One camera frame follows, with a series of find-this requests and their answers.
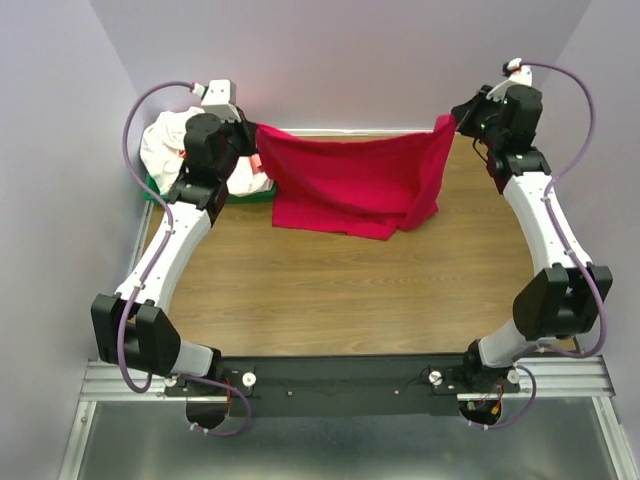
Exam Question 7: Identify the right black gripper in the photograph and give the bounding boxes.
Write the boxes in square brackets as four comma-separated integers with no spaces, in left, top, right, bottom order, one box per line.
[451,86,504,150]

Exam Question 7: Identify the magenta t shirt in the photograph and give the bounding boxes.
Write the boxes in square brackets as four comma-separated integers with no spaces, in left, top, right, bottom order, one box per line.
[257,114,455,240]

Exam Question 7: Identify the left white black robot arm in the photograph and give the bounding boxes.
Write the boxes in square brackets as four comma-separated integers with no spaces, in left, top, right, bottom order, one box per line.
[91,109,257,395]

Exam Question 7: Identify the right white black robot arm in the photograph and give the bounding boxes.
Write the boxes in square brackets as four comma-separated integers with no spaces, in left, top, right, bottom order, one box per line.
[451,84,613,392]

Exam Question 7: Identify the light pink t shirt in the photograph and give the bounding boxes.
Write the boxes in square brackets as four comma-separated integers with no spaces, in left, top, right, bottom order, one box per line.
[249,154,263,175]

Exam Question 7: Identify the white printed t shirt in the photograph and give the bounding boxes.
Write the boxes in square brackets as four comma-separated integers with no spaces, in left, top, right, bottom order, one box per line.
[140,107,274,197]

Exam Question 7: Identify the green plastic bin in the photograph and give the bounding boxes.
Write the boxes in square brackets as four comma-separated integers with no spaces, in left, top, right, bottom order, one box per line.
[145,174,277,204]

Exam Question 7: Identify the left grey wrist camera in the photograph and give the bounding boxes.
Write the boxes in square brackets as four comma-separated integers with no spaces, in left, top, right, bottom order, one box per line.
[201,79,241,122]

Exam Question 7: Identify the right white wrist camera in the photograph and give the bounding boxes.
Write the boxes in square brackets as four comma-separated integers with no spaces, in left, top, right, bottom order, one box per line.
[486,58,532,102]

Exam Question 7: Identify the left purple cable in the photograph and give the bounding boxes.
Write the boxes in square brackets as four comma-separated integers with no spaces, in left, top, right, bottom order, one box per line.
[117,81,251,439]

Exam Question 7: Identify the purple cable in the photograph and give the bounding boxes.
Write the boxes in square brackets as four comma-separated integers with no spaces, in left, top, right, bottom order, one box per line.
[467,60,611,432]
[117,81,251,439]

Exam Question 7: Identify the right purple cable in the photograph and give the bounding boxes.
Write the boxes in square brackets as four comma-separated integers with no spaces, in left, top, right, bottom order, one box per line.
[467,60,611,432]

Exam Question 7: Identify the aluminium frame rail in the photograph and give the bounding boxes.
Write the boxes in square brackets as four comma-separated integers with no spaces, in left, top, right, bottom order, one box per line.
[57,355,626,480]

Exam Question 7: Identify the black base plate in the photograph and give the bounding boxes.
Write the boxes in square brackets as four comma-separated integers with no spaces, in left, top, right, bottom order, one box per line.
[164,352,521,419]

